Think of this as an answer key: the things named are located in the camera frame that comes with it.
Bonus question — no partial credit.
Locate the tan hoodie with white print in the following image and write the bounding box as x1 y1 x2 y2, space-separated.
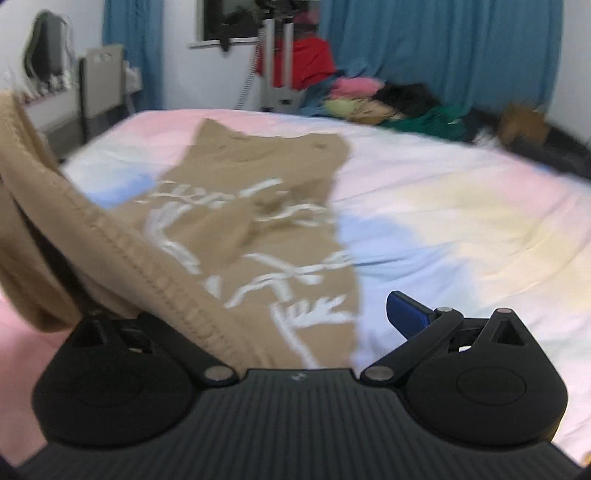
1 92 360 371

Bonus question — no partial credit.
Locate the pastel rainbow bed cover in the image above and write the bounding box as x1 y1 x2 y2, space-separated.
1 110 590 464

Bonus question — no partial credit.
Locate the green garment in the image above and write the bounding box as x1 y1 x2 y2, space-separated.
380 106 468 141

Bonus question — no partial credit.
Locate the beige garment in pile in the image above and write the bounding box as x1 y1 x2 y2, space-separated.
324 97 405 126

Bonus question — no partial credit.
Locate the brown paper bag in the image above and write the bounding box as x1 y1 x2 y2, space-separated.
497 104 551 146

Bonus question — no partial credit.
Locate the black garment pile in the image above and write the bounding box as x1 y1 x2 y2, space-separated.
373 83 441 118

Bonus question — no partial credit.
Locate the black and beige chair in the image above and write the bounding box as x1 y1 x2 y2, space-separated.
78 43 129 144

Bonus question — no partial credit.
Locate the pink garment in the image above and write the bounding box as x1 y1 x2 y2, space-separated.
329 77 385 99

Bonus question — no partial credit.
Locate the wavy vanity mirror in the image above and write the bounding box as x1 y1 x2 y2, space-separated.
23 10 75 86

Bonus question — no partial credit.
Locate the blue curtain right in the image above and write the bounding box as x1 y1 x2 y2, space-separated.
320 0 564 111

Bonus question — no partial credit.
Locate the blue curtain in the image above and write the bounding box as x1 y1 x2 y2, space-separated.
102 0 163 110
320 0 564 111

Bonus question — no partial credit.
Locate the silver tripod with phone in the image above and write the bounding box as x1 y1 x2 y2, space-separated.
235 1 315 114

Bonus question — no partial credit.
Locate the red garment on tripod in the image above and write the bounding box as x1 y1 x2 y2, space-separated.
256 36 337 91

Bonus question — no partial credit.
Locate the blue curtain left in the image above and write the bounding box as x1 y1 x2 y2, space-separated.
102 0 163 110

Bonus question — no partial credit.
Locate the dark window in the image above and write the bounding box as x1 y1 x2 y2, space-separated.
197 0 263 41

